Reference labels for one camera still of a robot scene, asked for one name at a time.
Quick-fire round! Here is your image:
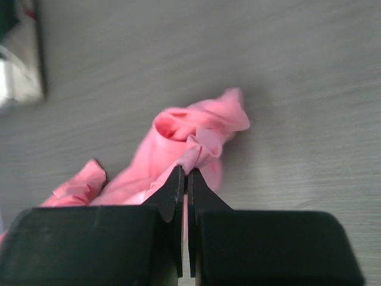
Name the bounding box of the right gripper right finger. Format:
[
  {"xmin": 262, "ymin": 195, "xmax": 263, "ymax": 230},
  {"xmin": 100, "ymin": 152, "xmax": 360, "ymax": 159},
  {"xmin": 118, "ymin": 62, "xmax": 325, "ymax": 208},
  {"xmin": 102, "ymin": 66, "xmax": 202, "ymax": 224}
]
[{"xmin": 188, "ymin": 169, "xmax": 365, "ymax": 285}]

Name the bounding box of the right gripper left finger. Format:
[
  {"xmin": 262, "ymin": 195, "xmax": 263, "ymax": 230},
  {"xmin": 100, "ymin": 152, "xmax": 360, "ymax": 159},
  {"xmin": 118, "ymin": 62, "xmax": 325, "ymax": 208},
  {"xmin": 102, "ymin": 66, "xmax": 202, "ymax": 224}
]
[{"xmin": 1, "ymin": 166, "xmax": 185, "ymax": 285}]

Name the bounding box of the pink t shirt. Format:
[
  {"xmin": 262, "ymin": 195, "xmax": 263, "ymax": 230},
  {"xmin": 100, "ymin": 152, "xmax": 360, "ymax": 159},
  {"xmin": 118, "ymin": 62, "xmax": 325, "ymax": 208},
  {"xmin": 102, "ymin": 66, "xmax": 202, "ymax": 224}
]
[{"xmin": 41, "ymin": 88, "xmax": 250, "ymax": 207}]

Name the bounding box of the clear plastic bin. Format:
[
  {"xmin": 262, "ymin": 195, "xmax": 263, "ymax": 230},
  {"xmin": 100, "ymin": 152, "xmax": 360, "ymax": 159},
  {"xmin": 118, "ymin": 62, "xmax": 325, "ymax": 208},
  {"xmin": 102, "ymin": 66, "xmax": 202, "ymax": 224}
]
[{"xmin": 1, "ymin": 1, "xmax": 47, "ymax": 112}]

